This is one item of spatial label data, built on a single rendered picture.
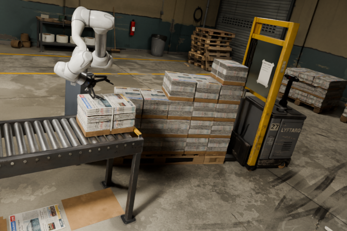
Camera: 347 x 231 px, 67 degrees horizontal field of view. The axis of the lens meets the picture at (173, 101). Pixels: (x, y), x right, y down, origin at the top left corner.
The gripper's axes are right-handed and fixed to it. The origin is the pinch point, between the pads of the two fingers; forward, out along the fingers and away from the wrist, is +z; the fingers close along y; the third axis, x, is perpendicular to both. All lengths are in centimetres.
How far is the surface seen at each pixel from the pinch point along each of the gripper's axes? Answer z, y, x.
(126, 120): 19.0, 11.8, 15.0
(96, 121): -2.3, 21.5, 14.5
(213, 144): 170, 4, -16
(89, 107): -11.3, 14.2, 12.0
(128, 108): 14.3, 2.2, 15.6
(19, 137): -39, 54, 2
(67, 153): -16, 44, 28
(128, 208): 59, 78, 28
